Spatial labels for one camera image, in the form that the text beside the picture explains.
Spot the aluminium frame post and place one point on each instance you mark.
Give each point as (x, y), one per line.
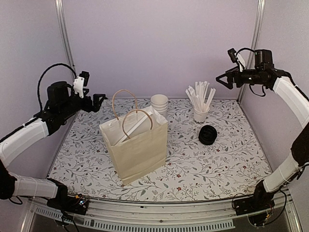
(255, 39)
(63, 32)

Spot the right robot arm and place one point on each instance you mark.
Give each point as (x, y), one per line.
(282, 84)

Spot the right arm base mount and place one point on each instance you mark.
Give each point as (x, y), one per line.
(253, 207)

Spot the white cup holding straws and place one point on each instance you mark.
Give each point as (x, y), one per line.
(200, 116)

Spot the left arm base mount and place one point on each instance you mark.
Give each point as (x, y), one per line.
(63, 202)

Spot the aluminium front rail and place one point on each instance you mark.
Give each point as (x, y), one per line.
(203, 216)

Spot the left aluminium frame post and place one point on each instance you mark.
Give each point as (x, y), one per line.
(63, 32)

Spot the stack of white paper cups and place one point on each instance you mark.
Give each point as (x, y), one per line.
(160, 103)

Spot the bundle of wrapped white straws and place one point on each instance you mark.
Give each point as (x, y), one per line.
(201, 95)

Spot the kraft paper bag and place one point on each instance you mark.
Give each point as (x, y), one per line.
(144, 151)

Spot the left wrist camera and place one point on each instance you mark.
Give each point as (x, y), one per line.
(80, 82)

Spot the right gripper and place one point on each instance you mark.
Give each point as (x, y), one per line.
(234, 73)

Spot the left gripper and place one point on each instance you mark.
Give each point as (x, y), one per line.
(96, 105)

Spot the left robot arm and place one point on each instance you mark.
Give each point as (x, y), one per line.
(63, 102)

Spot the stack of black lids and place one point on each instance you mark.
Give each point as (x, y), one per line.
(207, 135)

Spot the floral table mat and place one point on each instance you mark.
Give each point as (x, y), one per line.
(193, 172)

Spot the right aluminium frame post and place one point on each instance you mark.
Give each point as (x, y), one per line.
(255, 39)

